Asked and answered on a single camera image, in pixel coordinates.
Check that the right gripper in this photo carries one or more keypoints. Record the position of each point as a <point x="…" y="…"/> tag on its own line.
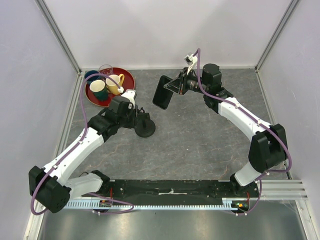
<point x="176" y="86"/>

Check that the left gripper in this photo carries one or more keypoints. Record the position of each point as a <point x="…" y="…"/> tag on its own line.
<point x="134" y="121"/>

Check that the black phone stand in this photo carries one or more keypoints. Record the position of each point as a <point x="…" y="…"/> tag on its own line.
<point x="144" y="126"/>

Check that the black smartphone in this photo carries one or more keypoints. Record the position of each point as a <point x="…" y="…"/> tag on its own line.
<point x="162" y="96"/>

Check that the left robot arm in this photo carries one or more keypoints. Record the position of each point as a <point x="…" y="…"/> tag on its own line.
<point x="52" y="186"/>

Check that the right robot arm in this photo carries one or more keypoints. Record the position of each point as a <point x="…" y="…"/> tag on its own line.
<point x="268" y="143"/>

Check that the red round tray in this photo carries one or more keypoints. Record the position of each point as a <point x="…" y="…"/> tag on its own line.
<point x="129" y="83"/>

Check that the yellow mug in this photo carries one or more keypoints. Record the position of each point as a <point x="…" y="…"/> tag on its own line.
<point x="114" y="83"/>

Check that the dark green mug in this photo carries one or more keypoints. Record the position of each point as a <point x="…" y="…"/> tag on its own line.
<point x="99" y="90"/>

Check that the clear drinking glass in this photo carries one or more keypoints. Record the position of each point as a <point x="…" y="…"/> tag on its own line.
<point x="106" y="69"/>

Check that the blue mug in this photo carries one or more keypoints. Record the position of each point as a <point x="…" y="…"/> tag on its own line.
<point x="91" y="76"/>

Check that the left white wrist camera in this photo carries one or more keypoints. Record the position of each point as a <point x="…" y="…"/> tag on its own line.
<point x="129" y="94"/>

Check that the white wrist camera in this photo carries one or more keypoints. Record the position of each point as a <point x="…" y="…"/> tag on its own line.
<point x="129" y="94"/>
<point x="191" y="61"/>

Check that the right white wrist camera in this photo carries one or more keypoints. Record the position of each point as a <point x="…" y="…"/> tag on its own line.
<point x="191" y="61"/>

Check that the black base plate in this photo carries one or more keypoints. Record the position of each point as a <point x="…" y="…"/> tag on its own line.
<point x="146" y="192"/>

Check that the slotted cable duct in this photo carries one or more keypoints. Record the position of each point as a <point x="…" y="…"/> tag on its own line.
<point x="94" y="203"/>

